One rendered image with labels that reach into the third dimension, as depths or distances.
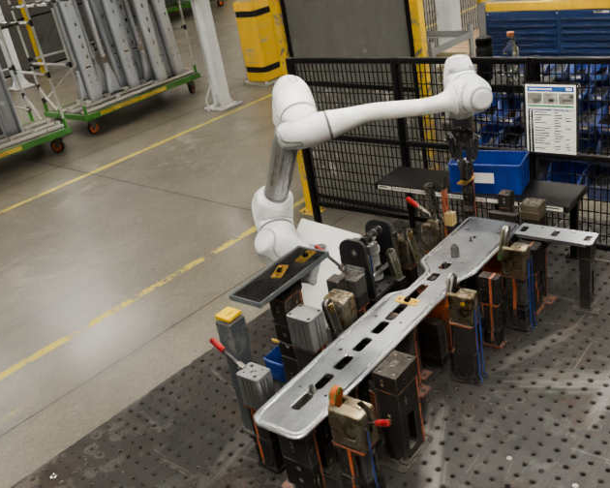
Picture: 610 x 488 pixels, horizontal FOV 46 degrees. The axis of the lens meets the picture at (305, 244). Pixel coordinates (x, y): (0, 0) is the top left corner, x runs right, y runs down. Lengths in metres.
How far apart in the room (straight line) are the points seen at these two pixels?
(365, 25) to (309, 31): 0.51
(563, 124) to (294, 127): 1.16
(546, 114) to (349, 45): 2.12
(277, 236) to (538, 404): 1.15
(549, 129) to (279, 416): 1.70
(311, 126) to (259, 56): 7.63
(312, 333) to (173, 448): 0.64
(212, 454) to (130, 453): 0.30
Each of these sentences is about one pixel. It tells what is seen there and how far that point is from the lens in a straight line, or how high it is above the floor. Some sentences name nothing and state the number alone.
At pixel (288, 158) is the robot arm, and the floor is 1.39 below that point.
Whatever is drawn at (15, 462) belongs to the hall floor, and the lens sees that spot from 4.04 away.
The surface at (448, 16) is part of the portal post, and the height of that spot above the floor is 1.06.
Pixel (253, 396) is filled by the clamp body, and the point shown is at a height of 0.99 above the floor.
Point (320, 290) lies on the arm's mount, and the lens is 2.97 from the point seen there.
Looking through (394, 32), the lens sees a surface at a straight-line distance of 4.70.
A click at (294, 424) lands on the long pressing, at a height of 1.00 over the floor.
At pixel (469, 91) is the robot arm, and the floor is 1.64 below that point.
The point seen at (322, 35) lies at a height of 1.39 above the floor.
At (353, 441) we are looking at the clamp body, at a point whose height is 0.98.
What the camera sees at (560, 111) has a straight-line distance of 3.10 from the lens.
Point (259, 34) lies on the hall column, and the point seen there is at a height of 0.68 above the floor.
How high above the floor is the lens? 2.29
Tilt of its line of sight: 26 degrees down
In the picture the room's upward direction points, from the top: 11 degrees counter-clockwise
